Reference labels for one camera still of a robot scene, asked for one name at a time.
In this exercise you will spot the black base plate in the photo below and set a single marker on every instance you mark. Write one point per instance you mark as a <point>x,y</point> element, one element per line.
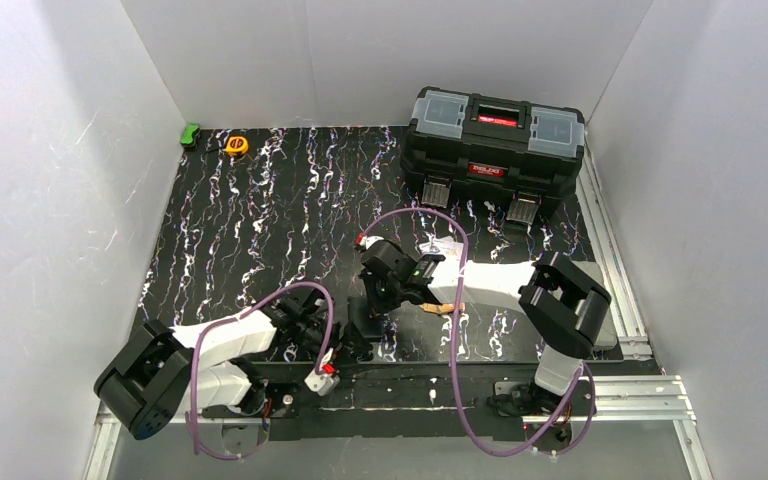
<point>406,399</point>

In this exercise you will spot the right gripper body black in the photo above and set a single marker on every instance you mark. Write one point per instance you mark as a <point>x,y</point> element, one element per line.
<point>373,266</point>

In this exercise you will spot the black toolbox with red handle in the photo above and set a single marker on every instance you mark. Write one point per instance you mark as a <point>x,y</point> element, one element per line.
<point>520,156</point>

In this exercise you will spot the yellow tape measure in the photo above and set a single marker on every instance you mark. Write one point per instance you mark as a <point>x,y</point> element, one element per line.
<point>236,146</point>

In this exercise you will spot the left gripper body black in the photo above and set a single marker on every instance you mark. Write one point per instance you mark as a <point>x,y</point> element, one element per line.
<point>345,338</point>

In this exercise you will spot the orange object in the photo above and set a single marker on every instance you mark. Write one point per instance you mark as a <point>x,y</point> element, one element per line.
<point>442,309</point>

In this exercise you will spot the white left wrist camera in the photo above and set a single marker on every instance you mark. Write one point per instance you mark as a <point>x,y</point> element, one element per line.
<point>322,383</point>

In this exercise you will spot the white card on table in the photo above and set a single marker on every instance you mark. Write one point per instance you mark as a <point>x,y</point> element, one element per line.
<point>448,247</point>

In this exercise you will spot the aluminium frame rail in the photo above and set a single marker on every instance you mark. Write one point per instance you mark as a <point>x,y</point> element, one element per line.
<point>626,315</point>

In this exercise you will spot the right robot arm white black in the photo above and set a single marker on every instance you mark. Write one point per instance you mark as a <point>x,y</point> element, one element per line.
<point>565,305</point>

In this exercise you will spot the green small object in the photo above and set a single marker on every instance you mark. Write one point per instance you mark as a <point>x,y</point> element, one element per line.
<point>189,136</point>

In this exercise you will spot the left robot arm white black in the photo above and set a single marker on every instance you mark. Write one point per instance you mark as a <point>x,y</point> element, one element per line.
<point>162,372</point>

